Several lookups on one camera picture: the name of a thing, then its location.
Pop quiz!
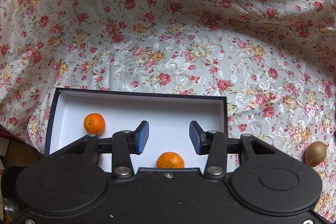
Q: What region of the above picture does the orange mandarin in box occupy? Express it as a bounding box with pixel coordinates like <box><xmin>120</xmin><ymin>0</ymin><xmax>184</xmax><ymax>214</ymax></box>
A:
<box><xmin>83</xmin><ymin>113</ymin><xmax>105</xmax><ymax>135</ymax></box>

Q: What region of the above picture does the orange mandarin without stem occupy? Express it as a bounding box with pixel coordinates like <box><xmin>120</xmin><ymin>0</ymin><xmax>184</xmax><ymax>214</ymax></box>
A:
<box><xmin>156</xmin><ymin>152</ymin><xmax>185</xmax><ymax>169</ymax></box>

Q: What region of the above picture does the floral tablecloth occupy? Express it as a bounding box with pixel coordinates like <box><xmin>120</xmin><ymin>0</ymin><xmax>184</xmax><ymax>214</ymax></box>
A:
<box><xmin>1</xmin><ymin>0</ymin><xmax>335</xmax><ymax>222</ymax></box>

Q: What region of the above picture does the black box white interior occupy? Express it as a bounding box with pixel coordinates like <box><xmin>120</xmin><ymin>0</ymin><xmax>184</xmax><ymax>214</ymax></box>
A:
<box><xmin>45</xmin><ymin>88</ymin><xmax>227</xmax><ymax>170</ymax></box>

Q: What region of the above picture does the large brown kiwi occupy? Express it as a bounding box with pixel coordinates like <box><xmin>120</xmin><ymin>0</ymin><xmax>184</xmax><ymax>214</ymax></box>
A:
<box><xmin>304</xmin><ymin>141</ymin><xmax>327</xmax><ymax>167</ymax></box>

